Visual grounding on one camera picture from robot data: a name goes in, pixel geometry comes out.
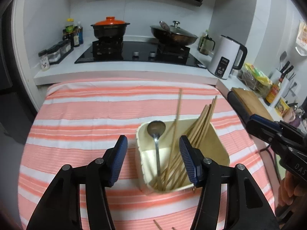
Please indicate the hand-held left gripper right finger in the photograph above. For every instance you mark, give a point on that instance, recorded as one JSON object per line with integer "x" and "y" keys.
{"x": 189, "y": 163}

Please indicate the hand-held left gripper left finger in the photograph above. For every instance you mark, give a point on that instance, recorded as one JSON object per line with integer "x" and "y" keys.
{"x": 117, "y": 163}

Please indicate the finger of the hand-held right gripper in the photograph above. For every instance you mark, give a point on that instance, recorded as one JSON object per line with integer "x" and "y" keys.
{"x": 265, "y": 121}
{"x": 266, "y": 135}

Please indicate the cream plastic utensil holder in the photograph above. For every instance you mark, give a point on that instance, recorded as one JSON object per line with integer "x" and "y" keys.
{"x": 148, "y": 158}

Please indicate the bunch of wooden chopsticks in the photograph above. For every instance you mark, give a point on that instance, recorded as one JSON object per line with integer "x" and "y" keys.
{"x": 202, "y": 124}

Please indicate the large steel spoon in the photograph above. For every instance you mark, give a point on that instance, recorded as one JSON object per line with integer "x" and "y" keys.
{"x": 156, "y": 128}

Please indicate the single wooden chopstick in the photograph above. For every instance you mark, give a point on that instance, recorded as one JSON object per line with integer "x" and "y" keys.
{"x": 178, "y": 105}
{"x": 158, "y": 225}

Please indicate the person's right hand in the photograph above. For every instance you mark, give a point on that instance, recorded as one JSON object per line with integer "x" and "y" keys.
{"x": 287, "y": 189}

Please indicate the yellow cup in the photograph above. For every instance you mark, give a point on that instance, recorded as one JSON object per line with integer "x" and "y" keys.
{"x": 281, "y": 106}

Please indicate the wooden cutting board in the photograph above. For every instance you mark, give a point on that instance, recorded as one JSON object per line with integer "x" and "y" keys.
{"x": 251, "y": 103}

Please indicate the red label sauce bottle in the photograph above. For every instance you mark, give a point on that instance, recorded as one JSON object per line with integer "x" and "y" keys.
{"x": 273, "y": 92}

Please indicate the purple cup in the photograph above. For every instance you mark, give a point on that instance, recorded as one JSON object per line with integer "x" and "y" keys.
{"x": 297, "y": 119}

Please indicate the white knife holder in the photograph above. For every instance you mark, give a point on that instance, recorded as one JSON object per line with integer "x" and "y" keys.
{"x": 285, "y": 83}

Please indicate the pink white striped tablecloth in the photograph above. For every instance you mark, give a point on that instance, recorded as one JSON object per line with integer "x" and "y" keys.
{"x": 84, "y": 115}

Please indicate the dark kitchen spatula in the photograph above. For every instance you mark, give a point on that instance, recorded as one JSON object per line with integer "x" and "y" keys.
{"x": 283, "y": 56}

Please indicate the white electric kettle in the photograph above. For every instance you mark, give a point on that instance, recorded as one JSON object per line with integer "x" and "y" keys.
{"x": 223, "y": 60}

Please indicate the hanging printed paper bag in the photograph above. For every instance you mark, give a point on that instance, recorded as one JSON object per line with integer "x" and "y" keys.
{"x": 302, "y": 38}

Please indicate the glass pitcher with dark lid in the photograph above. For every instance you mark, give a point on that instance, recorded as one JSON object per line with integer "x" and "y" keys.
{"x": 206, "y": 45}

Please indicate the dark wok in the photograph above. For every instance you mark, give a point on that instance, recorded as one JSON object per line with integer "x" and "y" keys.
{"x": 182, "y": 42}

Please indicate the black glass gas cooktop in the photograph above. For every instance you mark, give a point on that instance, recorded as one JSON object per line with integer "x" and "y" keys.
{"x": 144, "y": 46}

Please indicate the clear spice jar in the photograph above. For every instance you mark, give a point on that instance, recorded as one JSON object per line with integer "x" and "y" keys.
{"x": 68, "y": 46}
{"x": 62, "y": 50}
{"x": 54, "y": 55}

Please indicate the glass wok lid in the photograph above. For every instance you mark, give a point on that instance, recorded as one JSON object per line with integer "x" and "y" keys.
{"x": 177, "y": 32}

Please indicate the black clay pot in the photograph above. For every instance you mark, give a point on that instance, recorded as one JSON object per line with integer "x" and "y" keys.
{"x": 110, "y": 32}

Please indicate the brown bottle white label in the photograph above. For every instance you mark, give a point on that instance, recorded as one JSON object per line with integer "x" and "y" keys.
{"x": 76, "y": 38}

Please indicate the blue label bottle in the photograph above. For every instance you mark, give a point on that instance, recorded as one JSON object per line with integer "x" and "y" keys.
{"x": 80, "y": 32}

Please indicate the dark sauce bottle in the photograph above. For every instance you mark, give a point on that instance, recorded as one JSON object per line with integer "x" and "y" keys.
{"x": 65, "y": 35}

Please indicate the steel ladle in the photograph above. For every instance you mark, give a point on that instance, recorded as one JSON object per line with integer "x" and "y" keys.
{"x": 165, "y": 26}

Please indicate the orange pot lid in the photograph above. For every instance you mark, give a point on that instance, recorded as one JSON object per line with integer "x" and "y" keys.
{"x": 110, "y": 21}

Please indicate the yellow cap bottle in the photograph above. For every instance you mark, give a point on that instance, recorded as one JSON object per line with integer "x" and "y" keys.
{"x": 70, "y": 27}

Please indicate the white wall socket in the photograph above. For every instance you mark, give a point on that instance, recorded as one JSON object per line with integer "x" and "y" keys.
{"x": 296, "y": 86}

